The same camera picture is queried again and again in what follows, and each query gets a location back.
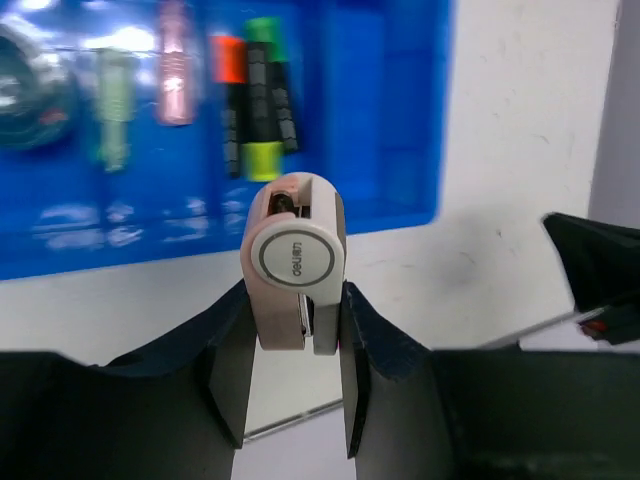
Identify pink correction pen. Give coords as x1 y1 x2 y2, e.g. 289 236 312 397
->
157 1 193 126

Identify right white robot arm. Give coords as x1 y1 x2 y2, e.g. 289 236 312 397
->
482 213 639 355

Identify pink white stapler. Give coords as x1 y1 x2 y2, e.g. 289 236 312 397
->
240 172 347 355

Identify orange cap black highlighter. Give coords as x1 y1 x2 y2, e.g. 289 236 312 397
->
209 35 247 179

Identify green cap black highlighter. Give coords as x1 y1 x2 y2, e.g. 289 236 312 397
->
245 17 301 154

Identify blue plastic divided tray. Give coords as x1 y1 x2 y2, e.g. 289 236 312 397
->
1 1 454 280

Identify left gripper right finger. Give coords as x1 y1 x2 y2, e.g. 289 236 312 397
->
339 283 639 479

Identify yellow cap black highlighter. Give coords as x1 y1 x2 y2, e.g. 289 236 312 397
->
243 41 282 182

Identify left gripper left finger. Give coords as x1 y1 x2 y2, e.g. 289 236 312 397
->
1 283 256 479

